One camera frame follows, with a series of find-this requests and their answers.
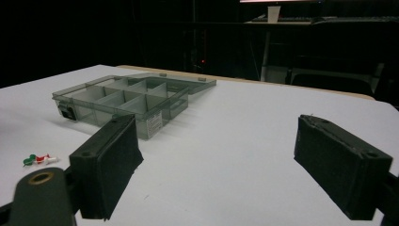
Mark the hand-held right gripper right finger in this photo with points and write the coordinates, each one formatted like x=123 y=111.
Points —
x=338 y=169

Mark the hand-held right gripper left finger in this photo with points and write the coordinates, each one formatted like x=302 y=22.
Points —
x=103 y=169

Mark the white push pin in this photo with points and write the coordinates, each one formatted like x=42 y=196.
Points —
x=51 y=160

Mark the red push pin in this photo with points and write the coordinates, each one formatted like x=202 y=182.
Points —
x=41 y=158

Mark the green push pin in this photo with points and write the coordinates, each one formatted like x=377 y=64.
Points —
x=28 y=161

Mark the clear plastic compartment box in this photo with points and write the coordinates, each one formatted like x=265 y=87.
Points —
x=131 y=97

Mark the dark chair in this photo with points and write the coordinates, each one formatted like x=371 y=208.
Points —
x=329 y=78

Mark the metal stand leg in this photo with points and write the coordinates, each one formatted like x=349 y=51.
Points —
x=265 y=53

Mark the dark desk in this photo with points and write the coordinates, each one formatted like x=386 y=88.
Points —
x=345 y=26

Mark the white paper cup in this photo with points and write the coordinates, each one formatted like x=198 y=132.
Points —
x=274 y=14

